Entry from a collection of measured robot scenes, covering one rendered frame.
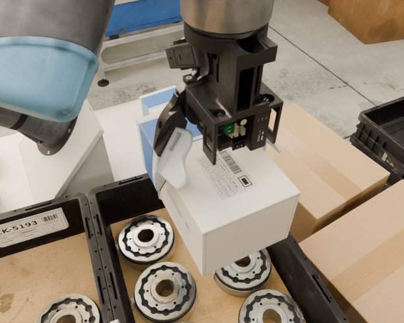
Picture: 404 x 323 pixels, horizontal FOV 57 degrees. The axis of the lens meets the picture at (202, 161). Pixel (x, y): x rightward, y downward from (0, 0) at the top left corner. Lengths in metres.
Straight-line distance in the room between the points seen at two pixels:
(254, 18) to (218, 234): 0.21
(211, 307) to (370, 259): 0.29
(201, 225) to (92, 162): 0.48
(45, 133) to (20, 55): 0.63
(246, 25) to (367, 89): 2.50
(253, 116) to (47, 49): 0.18
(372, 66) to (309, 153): 2.21
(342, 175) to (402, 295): 0.26
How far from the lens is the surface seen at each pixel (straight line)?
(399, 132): 1.64
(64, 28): 0.25
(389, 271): 0.74
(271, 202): 0.40
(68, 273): 0.73
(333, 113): 2.47
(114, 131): 1.17
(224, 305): 0.67
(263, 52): 0.30
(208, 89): 0.35
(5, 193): 1.09
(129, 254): 0.69
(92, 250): 0.62
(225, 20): 0.29
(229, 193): 0.40
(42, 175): 0.93
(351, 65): 3.00
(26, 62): 0.25
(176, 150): 0.39
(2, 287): 0.77
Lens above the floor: 1.45
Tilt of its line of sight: 46 degrees down
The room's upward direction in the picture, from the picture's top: straight up
